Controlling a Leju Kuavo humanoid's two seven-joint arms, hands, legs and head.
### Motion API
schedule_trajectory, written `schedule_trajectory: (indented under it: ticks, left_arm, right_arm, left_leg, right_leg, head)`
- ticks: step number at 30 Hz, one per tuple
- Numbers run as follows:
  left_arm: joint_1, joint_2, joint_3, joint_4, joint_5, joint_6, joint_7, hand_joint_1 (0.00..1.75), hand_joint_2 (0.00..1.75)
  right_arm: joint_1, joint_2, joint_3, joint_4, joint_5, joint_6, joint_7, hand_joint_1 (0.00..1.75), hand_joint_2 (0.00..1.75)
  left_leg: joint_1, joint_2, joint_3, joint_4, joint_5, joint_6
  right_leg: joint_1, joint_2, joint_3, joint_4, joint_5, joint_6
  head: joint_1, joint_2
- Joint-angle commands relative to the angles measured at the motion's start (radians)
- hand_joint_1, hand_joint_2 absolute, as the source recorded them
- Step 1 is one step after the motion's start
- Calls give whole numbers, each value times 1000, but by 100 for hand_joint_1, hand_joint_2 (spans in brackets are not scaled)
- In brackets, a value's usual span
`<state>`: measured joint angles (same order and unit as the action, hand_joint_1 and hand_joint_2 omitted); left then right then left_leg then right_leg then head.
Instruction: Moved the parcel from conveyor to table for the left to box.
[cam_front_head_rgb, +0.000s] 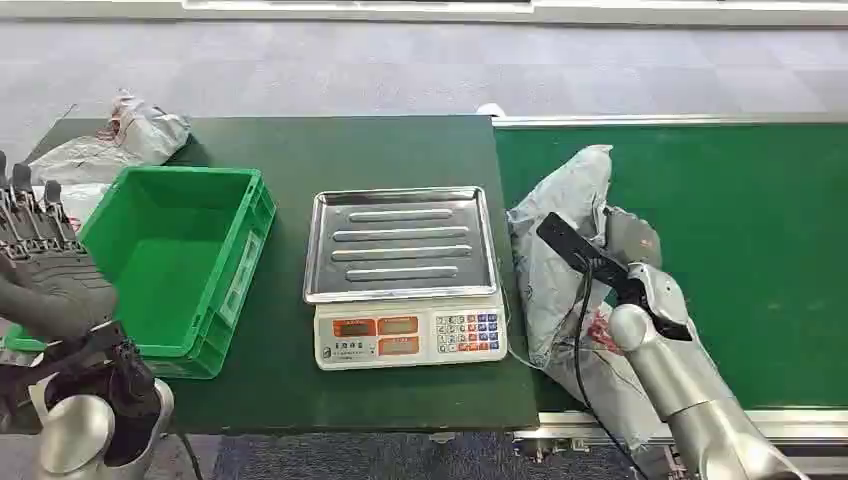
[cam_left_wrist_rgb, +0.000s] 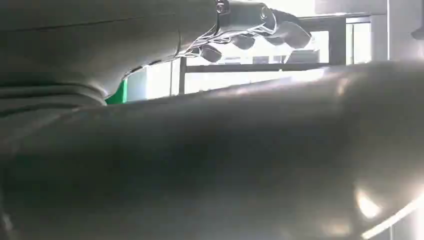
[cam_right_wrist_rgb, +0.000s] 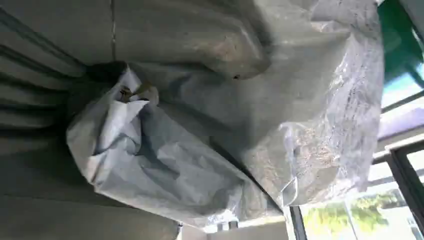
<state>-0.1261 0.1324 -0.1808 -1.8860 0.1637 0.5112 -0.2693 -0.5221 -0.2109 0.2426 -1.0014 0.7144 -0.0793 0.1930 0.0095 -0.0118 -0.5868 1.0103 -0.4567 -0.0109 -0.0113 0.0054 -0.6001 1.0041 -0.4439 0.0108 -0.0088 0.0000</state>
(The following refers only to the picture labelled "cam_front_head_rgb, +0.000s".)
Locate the crumpled grey parcel bag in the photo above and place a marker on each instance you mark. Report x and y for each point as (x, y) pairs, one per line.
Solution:
(149, 132)

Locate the small white round object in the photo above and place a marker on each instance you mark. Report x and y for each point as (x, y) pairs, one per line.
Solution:
(491, 110)

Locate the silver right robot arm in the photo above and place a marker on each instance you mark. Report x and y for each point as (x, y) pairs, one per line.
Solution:
(689, 391)

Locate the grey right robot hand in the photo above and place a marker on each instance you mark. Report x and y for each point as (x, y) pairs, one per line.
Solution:
(632, 238)

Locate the large grey plastic parcel bag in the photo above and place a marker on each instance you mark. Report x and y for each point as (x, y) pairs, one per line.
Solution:
(563, 199)

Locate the steel scale tray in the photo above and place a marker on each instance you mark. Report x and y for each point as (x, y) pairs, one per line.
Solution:
(401, 242)

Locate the white electronic weighing scale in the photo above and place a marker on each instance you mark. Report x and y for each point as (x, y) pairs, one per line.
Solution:
(404, 334)

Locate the white parcel with red label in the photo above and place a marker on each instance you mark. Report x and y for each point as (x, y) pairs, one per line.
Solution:
(83, 199)

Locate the green conveyor belt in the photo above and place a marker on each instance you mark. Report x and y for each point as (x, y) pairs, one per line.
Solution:
(742, 252)

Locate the green plastic crate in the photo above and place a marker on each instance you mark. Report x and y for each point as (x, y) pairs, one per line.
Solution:
(166, 265)

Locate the flat white parcel bag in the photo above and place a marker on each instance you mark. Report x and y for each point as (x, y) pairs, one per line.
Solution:
(79, 159)

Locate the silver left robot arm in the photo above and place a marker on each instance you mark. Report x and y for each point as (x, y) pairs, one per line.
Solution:
(73, 430)

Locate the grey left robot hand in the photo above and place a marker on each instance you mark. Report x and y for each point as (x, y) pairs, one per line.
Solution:
(56, 291)

